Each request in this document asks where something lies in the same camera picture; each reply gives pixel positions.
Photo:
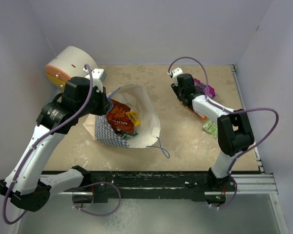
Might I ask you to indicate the red chips bag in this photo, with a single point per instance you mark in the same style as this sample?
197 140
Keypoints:
118 119

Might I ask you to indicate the yellow snack packet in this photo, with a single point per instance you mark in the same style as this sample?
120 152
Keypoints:
134 118

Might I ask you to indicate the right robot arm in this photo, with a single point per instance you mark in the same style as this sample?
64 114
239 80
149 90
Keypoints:
234 130

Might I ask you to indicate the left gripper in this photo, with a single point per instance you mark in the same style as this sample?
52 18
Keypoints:
105 105

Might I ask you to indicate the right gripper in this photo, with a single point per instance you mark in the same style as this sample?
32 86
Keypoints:
176 89

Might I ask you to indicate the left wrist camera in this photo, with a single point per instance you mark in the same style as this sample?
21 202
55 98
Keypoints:
98 75

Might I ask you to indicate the green snack packet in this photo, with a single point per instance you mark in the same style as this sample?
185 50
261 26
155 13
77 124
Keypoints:
211 128

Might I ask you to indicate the white cylindrical container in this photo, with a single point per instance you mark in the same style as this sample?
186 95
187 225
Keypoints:
67 64

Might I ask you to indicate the orange snack packet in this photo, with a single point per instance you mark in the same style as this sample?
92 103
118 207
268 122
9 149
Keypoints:
203 117

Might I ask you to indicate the purple snack packet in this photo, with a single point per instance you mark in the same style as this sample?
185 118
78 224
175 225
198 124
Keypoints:
200 89

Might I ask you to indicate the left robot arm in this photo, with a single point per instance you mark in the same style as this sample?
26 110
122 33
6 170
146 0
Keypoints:
23 187

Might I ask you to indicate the checkered paper bag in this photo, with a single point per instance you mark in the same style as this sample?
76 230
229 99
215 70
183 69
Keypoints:
146 135

